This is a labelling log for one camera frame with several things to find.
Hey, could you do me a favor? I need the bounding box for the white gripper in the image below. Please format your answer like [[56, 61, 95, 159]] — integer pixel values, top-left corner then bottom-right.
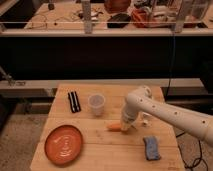
[[120, 105, 138, 131]]

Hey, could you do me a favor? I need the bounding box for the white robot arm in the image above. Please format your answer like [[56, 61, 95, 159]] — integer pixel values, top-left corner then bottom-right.
[[121, 86, 213, 147]]

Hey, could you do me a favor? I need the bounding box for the clear plastic cup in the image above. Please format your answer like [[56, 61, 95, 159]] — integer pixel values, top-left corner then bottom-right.
[[88, 93, 105, 116]]

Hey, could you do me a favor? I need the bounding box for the blue sponge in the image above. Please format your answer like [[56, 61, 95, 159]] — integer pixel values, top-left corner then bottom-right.
[[143, 136, 161, 161]]

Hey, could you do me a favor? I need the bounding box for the black rectangular bar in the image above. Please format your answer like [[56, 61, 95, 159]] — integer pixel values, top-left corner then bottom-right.
[[68, 91, 81, 113]]

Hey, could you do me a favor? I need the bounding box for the orange plate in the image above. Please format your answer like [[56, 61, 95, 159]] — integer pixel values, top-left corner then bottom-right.
[[44, 125, 83, 166]]

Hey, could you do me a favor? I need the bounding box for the black bowl on shelf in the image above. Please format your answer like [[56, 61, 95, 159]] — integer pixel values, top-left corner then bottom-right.
[[107, 13, 131, 28]]

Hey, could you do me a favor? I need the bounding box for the red object on shelf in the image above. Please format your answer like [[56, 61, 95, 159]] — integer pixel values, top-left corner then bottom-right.
[[131, 9, 148, 28]]

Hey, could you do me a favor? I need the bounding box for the black floor cable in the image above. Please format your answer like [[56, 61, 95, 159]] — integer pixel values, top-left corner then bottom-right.
[[175, 131, 210, 171]]

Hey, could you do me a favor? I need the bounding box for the metal clamp bracket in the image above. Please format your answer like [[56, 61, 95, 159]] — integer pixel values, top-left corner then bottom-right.
[[0, 66, 26, 86]]

